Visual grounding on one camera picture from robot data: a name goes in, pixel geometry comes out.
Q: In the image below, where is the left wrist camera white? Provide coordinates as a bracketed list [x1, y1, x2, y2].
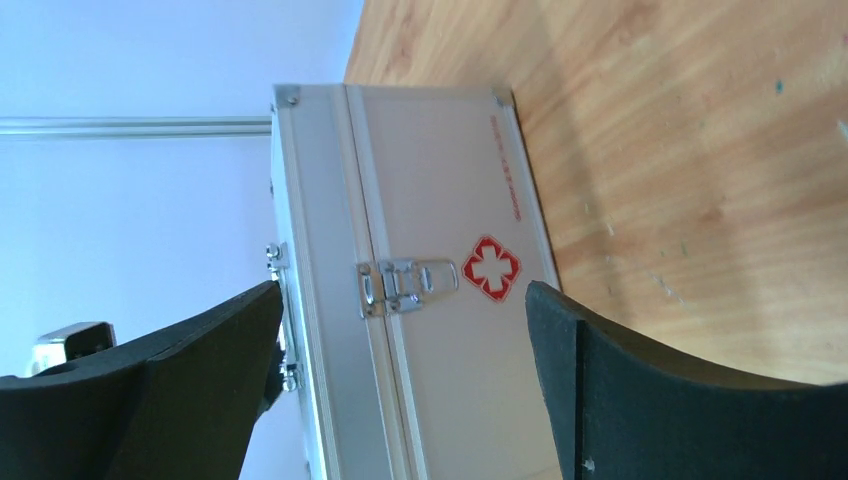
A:
[25, 322, 117, 377]

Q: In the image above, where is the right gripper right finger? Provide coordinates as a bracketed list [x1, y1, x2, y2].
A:
[525, 281, 847, 479]

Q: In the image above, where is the grey metal case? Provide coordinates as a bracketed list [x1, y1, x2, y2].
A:
[267, 84, 561, 479]

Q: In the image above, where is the aluminium frame rail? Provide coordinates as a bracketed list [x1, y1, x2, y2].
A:
[1, 115, 272, 141]

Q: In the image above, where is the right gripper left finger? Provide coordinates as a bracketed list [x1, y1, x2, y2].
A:
[1, 281, 283, 479]

